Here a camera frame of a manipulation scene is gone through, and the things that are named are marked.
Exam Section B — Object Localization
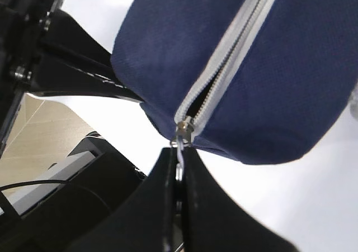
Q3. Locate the black robot base housing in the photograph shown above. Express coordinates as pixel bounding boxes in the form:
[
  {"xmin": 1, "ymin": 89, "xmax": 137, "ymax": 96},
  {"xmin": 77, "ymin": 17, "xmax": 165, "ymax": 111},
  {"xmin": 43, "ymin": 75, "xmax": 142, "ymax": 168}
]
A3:
[{"xmin": 1, "ymin": 132, "xmax": 146, "ymax": 251}]

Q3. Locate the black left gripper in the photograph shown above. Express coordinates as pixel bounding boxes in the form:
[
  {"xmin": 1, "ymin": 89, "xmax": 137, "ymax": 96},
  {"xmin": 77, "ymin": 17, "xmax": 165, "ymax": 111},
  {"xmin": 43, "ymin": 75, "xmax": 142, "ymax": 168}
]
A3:
[{"xmin": 1, "ymin": 0, "xmax": 143, "ymax": 151}]

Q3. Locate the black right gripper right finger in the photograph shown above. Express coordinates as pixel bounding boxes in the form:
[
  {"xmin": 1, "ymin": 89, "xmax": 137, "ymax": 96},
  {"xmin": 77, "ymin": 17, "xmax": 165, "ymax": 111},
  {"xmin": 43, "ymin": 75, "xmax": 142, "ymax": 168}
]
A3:
[{"xmin": 182, "ymin": 148, "xmax": 298, "ymax": 251}]

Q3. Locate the navy blue lunch bag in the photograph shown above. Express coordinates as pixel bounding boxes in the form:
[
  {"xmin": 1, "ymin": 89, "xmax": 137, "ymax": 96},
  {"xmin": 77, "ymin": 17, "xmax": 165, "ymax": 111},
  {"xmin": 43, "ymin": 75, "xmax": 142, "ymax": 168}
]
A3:
[{"xmin": 111, "ymin": 0, "xmax": 357, "ymax": 165}]

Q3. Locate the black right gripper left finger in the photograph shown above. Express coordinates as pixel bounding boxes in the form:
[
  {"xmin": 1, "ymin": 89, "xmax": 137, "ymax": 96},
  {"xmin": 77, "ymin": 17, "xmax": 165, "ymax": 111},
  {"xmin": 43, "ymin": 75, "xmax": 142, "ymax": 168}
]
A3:
[{"xmin": 67, "ymin": 148, "xmax": 177, "ymax": 252}]

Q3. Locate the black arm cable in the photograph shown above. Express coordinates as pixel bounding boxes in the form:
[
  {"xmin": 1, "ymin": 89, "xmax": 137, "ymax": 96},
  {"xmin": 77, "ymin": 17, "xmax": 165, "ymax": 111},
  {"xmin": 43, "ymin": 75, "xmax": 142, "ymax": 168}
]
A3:
[{"xmin": 0, "ymin": 179, "xmax": 112, "ymax": 216}]

